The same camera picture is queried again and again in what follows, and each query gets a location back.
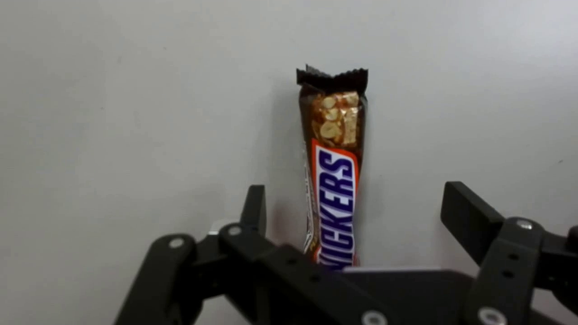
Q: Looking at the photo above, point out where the brown Snickers bar packet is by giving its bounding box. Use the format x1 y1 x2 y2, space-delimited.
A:
295 63 371 272

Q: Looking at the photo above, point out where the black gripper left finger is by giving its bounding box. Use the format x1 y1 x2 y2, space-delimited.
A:
112 182 371 325

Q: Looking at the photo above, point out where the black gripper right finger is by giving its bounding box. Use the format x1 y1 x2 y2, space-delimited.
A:
439 180 578 325

